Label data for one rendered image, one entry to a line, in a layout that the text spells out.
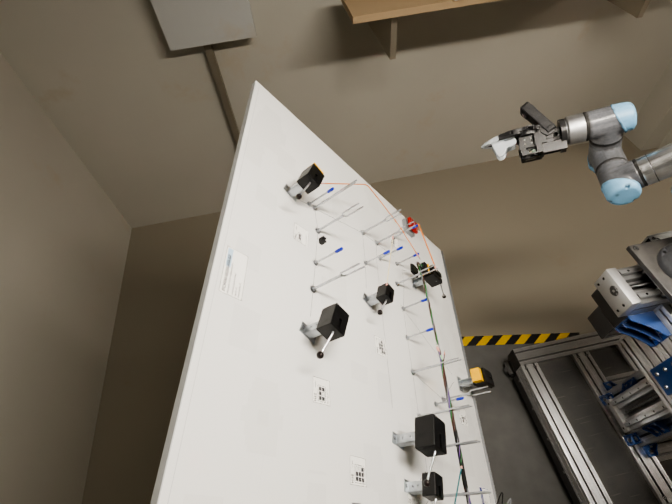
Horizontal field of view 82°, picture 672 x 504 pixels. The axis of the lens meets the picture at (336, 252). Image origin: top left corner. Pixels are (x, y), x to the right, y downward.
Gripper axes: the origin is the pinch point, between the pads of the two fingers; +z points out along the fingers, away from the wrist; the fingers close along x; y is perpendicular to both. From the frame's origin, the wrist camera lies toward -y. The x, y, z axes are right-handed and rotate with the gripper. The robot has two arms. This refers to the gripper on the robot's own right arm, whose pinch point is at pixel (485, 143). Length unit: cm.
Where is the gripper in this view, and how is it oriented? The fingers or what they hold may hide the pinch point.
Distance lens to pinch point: 125.4
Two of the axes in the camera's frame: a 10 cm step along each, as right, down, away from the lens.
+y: 1.0, 9.8, -1.4
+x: 4.2, 0.9, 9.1
